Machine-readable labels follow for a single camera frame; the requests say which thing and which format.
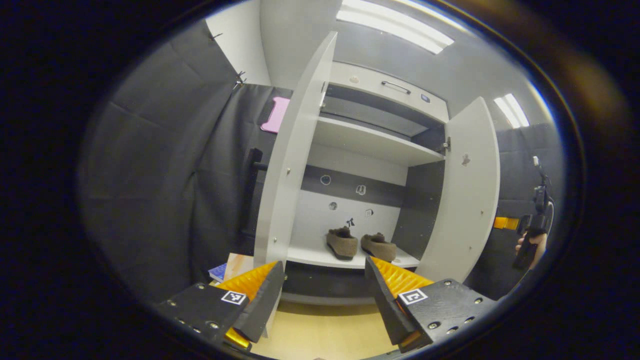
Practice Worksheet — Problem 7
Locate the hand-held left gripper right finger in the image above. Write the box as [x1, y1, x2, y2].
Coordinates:
[364, 256, 498, 353]

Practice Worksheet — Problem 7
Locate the grey cabinet drawer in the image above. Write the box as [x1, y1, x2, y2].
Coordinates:
[327, 61, 449, 123]

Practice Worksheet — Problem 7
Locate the metal drawer handle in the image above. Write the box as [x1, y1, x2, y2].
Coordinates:
[381, 80, 412, 95]

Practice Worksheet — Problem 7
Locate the ceiling light panel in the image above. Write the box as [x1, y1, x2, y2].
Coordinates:
[494, 93, 530, 129]
[336, 0, 455, 55]

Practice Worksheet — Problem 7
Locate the black backdrop cloth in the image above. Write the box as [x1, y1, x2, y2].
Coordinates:
[192, 82, 293, 271]
[465, 122, 563, 301]
[80, 20, 241, 301]

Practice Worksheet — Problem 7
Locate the grey cabinet door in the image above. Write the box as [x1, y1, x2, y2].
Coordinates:
[253, 31, 338, 338]
[416, 96, 501, 283]

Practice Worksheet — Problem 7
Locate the grey shoe cabinet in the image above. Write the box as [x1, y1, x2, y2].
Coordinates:
[253, 31, 501, 338]

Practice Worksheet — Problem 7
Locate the brown fuzzy shoe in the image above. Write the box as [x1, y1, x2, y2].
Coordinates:
[360, 232, 397, 263]
[326, 226, 359, 261]

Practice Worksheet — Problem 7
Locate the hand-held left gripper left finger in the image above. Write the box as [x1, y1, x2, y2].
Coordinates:
[157, 261, 286, 351]

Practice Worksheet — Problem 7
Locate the black door handle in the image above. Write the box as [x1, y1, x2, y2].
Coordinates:
[242, 147, 265, 238]

